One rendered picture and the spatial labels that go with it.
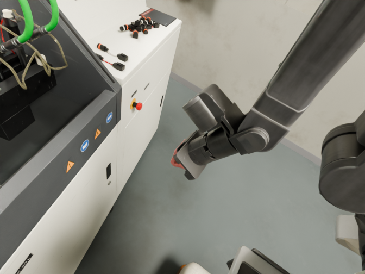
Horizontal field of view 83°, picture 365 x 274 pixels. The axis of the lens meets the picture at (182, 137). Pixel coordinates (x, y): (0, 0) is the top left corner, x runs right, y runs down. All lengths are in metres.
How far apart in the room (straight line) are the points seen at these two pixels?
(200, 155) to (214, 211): 1.26
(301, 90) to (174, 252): 1.31
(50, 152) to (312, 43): 0.54
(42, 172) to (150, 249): 1.01
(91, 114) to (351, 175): 0.59
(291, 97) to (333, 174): 0.11
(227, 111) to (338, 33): 0.16
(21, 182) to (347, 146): 0.58
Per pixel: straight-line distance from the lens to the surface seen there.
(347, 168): 0.31
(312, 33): 0.27
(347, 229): 0.46
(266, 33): 2.08
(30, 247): 0.73
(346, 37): 0.27
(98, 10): 1.01
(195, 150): 0.40
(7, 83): 0.74
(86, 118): 0.64
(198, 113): 0.34
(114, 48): 0.91
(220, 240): 1.59
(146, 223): 1.49
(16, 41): 0.61
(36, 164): 0.57
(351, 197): 0.34
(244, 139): 0.31
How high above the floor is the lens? 1.41
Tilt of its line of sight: 47 degrees down
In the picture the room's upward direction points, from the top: 21 degrees clockwise
